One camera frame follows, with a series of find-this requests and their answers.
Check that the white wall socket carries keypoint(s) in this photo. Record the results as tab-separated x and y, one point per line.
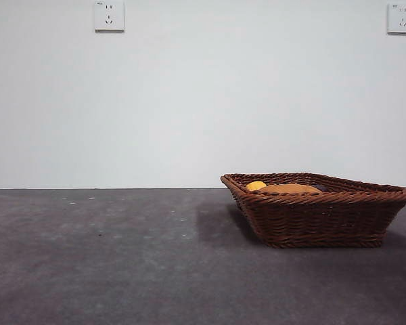
399	18
109	16

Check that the brown woven wicker basket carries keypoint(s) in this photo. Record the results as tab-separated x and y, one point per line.
318	220

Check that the yellow corn cob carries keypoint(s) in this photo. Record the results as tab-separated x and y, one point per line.
255	185

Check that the brown potato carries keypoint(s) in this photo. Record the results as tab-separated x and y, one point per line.
287	189

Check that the purple eggplant with green stem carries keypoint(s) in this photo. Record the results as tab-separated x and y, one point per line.
320	188

